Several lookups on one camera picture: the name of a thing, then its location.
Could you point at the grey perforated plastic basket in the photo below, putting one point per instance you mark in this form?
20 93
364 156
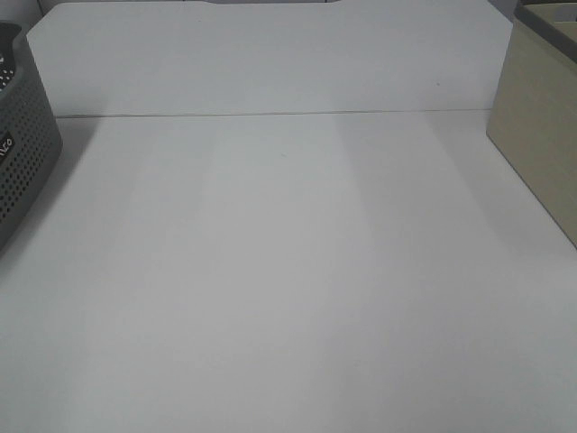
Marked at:
30 138

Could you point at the beige storage box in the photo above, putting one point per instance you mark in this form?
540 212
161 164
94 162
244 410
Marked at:
533 118

